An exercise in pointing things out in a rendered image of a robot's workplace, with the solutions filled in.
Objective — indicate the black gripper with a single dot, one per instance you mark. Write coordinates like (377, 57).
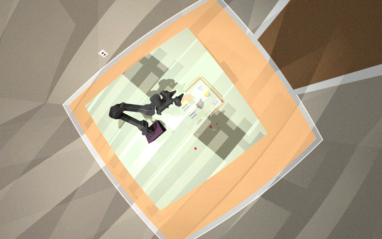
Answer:
(176, 100)

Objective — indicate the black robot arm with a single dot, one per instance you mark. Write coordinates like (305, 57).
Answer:
(116, 112)

